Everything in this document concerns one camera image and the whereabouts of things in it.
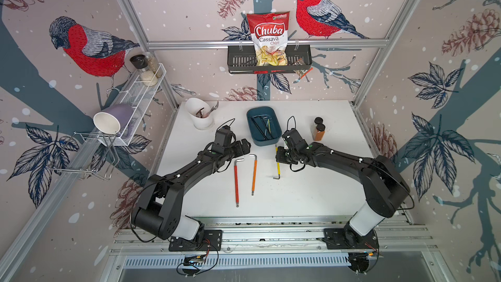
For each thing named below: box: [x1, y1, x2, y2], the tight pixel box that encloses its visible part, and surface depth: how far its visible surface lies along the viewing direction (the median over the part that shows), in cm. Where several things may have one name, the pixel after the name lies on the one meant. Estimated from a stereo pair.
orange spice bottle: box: [313, 123, 326, 141], surface depth 100 cm
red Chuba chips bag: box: [246, 11, 291, 66], surface depth 84 cm
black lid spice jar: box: [129, 54, 159, 87], surface depth 83 cm
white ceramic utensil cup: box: [185, 97, 213, 130], surface depth 106 cm
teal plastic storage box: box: [246, 106, 283, 147], surface depth 112 cm
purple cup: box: [93, 103, 135, 135], surface depth 63 cm
